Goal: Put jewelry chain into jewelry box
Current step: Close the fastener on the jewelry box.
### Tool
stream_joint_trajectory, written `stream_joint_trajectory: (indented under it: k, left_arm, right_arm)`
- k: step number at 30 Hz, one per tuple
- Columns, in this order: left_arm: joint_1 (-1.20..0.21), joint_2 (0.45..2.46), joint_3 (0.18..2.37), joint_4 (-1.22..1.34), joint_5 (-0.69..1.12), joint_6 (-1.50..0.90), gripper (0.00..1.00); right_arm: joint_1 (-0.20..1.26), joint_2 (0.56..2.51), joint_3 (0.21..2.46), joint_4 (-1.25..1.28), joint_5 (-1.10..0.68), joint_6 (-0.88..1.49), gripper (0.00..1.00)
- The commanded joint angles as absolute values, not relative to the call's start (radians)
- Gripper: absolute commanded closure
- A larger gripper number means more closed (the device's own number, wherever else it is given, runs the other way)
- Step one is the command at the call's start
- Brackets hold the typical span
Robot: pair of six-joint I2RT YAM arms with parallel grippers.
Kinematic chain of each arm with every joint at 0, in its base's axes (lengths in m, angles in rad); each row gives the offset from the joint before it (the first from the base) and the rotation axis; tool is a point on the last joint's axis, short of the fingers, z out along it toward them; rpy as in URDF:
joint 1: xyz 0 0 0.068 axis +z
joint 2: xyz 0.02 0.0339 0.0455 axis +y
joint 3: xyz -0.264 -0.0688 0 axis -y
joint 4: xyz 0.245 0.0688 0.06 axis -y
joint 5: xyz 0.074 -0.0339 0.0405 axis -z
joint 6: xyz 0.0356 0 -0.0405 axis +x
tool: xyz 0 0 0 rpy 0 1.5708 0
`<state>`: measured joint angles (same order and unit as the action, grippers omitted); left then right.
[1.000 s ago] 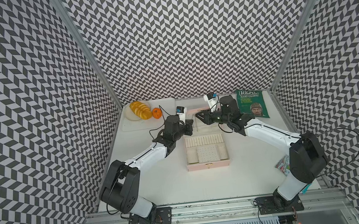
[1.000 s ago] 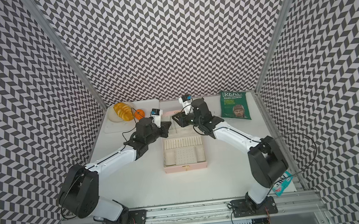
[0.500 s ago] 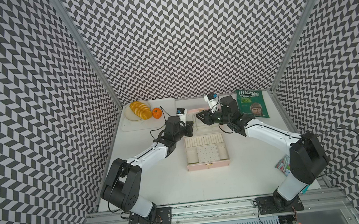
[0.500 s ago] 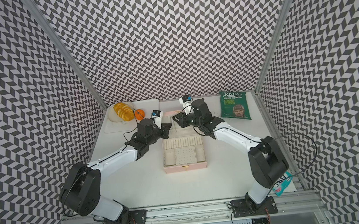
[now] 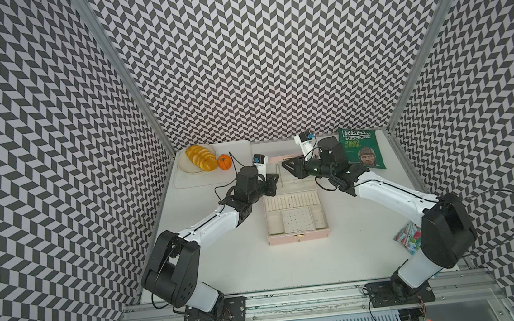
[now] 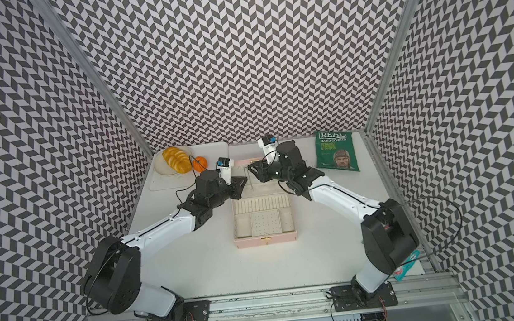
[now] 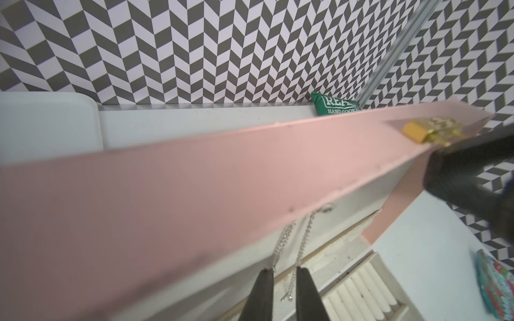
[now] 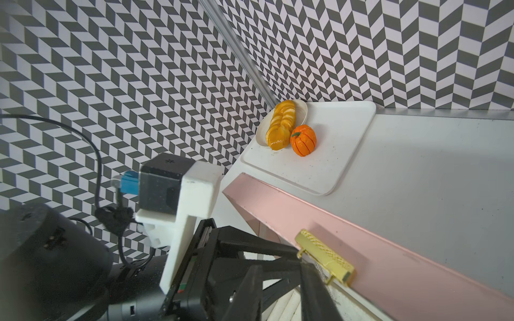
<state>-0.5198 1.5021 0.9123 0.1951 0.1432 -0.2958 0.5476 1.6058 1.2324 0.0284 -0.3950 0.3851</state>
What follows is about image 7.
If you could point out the pink jewelry box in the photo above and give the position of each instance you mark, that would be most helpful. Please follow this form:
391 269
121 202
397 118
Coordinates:
88 233

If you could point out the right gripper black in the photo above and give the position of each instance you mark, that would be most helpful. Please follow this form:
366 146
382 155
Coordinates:
451 176

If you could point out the teal snack packet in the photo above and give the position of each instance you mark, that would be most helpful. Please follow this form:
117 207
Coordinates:
496 285

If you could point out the green crisps bag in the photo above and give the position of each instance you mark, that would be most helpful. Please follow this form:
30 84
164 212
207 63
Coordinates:
327 105

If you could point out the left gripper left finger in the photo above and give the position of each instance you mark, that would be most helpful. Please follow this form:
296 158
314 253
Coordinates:
259 305

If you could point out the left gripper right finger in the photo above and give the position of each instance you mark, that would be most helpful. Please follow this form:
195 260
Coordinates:
309 305

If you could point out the right corner metal post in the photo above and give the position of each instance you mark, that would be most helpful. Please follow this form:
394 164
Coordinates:
418 19

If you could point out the white cutting board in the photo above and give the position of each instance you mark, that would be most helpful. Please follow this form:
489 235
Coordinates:
36 126

